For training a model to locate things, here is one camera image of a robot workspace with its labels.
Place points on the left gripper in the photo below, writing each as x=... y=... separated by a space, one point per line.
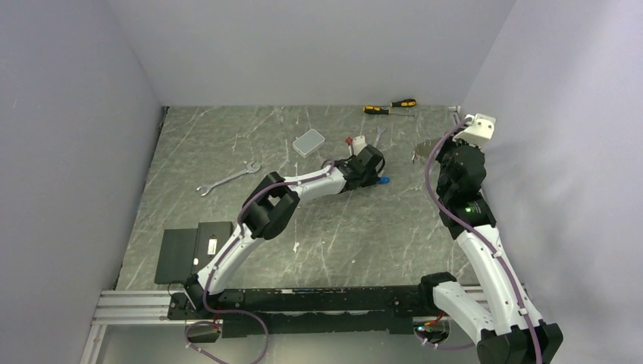
x=372 y=182

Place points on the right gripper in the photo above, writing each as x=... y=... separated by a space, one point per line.
x=448 y=143

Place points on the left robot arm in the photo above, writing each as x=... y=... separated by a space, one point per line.
x=267 y=212

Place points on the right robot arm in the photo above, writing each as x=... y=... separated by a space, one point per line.
x=509 y=329

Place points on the small silver wrench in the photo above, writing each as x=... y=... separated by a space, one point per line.
x=380 y=131

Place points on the clear plastic box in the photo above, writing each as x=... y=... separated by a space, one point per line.
x=308 y=143

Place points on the lower yellow black screwdriver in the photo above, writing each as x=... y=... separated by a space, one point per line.
x=376 y=110

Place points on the yellow black screwdriver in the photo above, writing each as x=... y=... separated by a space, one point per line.
x=376 y=110
x=405 y=103

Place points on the upper yellow black screwdriver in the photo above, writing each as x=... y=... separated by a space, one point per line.
x=405 y=103

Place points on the large silver wrench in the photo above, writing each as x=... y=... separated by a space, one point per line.
x=249 y=168

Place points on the black plate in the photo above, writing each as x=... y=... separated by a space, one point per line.
x=186 y=251

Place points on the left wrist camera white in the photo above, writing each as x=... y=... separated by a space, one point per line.
x=356 y=144

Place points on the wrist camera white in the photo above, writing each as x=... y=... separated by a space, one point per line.
x=477 y=130
x=356 y=144

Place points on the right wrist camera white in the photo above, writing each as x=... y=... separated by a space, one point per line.
x=477 y=130

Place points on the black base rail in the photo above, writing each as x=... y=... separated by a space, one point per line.
x=398 y=309

